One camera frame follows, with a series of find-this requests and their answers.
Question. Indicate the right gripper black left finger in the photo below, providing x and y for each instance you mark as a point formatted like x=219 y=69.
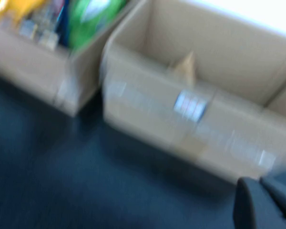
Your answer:
x=252 y=210

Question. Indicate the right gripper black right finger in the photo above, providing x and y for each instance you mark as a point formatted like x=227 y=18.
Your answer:
x=283 y=198

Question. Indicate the yellow fries snack bag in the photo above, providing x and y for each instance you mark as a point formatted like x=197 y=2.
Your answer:
x=9 y=9

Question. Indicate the green snack bag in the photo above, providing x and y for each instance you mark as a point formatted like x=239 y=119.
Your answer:
x=90 y=23

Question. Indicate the cardboard box with clear tape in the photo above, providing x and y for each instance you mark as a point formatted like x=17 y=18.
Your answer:
x=145 y=107

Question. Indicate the cardboard box printed F2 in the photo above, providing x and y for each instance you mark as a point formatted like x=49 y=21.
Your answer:
x=26 y=62

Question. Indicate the black and blue shrimp chip bag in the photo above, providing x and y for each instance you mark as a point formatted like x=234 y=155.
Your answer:
x=50 y=23

